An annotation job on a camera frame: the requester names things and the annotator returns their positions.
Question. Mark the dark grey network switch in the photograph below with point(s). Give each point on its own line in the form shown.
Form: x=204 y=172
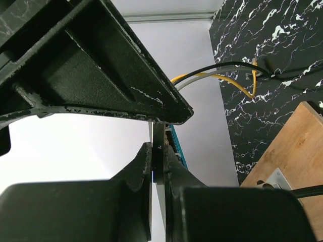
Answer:
x=173 y=141

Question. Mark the metal bracket stand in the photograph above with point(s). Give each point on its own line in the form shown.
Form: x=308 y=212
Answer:
x=276 y=180

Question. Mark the left aluminium frame post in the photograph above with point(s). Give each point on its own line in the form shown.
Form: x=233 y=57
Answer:
x=169 y=17

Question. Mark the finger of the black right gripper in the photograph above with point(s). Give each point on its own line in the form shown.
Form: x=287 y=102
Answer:
x=80 y=57

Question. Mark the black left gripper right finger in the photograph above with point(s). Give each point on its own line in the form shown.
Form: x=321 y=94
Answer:
x=196 y=212

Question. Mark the wooden board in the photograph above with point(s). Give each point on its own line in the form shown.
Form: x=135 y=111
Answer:
x=296 y=151

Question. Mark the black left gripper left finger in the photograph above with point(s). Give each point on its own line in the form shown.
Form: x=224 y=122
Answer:
x=115 y=209

